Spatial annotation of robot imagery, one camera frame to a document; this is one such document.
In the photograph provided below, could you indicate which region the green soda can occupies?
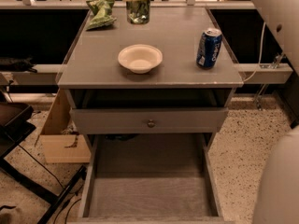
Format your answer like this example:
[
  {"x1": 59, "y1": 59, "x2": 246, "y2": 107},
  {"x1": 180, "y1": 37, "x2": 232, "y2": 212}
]
[{"x1": 126, "y1": 0, "x2": 150, "y2": 24}]

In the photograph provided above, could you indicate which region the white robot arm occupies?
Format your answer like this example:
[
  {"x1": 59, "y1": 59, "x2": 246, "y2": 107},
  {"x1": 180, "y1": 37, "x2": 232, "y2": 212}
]
[{"x1": 209, "y1": 95, "x2": 299, "y2": 224}]

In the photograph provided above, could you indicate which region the white cable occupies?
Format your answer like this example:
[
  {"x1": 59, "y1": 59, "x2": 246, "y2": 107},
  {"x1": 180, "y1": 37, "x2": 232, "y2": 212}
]
[{"x1": 242, "y1": 21, "x2": 268, "y2": 83}]

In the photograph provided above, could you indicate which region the green chip bag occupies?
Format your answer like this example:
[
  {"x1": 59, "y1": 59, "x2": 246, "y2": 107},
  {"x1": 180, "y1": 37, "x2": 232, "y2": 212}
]
[{"x1": 86, "y1": 0, "x2": 117, "y2": 31}]

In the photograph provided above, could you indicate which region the open grey middle drawer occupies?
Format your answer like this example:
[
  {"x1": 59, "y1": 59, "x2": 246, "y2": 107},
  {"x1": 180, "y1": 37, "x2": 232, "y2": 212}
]
[{"x1": 72, "y1": 133, "x2": 234, "y2": 224}]

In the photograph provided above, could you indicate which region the white paper bowl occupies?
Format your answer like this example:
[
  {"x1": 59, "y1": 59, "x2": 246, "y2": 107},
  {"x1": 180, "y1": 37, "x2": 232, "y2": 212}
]
[{"x1": 118, "y1": 44, "x2": 163, "y2": 74}]

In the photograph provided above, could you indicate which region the blue soda can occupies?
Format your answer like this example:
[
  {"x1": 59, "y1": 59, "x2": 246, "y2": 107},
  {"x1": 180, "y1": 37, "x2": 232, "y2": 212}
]
[{"x1": 196, "y1": 28, "x2": 222, "y2": 69}]

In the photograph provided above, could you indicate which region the grey top drawer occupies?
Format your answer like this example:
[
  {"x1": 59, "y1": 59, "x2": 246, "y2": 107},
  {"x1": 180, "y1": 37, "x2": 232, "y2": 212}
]
[{"x1": 70, "y1": 107, "x2": 228, "y2": 134}]

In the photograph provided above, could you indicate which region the cardboard box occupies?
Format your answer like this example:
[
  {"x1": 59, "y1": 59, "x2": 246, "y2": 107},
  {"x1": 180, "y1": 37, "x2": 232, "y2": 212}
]
[{"x1": 39, "y1": 91, "x2": 91, "y2": 163}]

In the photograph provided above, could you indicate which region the round metal drawer knob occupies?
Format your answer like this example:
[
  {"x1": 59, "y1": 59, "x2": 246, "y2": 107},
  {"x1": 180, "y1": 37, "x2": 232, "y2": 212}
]
[{"x1": 147, "y1": 119, "x2": 156, "y2": 128}]

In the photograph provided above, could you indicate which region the black floor cable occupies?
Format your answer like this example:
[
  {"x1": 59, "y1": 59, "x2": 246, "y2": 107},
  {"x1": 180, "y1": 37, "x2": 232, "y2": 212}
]
[{"x1": 18, "y1": 144, "x2": 82, "y2": 224}]

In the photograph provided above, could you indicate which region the grey drawer cabinet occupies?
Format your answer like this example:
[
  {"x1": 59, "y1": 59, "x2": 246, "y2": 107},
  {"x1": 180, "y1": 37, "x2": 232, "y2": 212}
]
[{"x1": 59, "y1": 6, "x2": 242, "y2": 224}]

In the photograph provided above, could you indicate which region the black chair base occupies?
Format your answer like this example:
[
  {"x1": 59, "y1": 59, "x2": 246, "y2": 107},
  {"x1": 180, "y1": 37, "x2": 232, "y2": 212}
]
[{"x1": 0, "y1": 104, "x2": 83, "y2": 224}]

